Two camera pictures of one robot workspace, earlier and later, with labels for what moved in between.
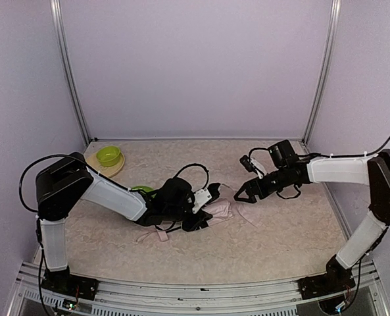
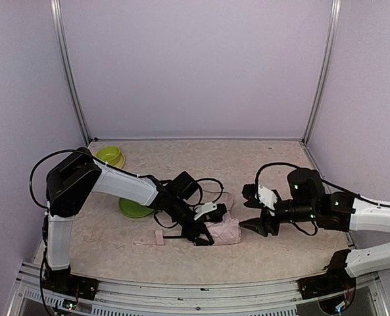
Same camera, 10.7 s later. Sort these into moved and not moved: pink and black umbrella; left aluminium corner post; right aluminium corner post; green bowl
Moved: pink and black umbrella
Not moved: right aluminium corner post; left aluminium corner post; green bowl
